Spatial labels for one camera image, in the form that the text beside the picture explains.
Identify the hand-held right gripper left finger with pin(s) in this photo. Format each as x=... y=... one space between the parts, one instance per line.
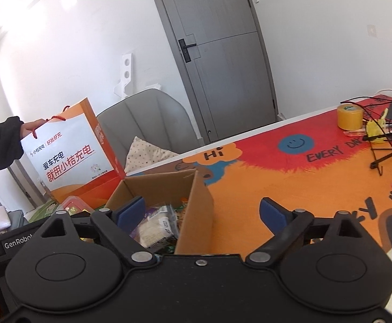
x=132 y=212

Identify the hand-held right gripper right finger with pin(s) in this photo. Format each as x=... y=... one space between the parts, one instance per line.
x=273 y=213

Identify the clear packet with white snack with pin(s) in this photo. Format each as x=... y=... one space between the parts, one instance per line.
x=155 y=230

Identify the brown cardboard box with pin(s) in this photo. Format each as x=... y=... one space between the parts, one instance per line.
x=196 y=215

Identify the another person's forearm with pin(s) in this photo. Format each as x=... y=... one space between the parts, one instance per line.
x=0 y=144

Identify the colourful printed table mat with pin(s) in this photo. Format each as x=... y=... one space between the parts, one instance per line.
x=266 y=181

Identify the dotted beige cushion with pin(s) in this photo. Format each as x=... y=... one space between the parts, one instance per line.
x=145 y=156

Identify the red rimmed box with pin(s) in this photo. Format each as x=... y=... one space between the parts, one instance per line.
x=74 y=203

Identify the green printed box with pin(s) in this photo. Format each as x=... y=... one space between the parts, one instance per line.
x=48 y=208

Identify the orange and white paper bag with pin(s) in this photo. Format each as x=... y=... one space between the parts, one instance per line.
x=68 y=148

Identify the grey upholstered chair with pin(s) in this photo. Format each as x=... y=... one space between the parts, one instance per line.
x=148 y=117

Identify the yellow tape roll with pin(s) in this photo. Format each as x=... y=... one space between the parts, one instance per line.
x=350 y=119

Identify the black folding stand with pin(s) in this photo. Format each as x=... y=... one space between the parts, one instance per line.
x=375 y=138

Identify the yellow crumpled packet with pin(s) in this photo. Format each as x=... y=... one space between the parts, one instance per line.
x=374 y=128

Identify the white panel with round holes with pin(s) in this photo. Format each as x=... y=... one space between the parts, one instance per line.
x=127 y=70

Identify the grey door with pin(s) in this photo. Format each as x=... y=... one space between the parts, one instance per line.
x=222 y=74

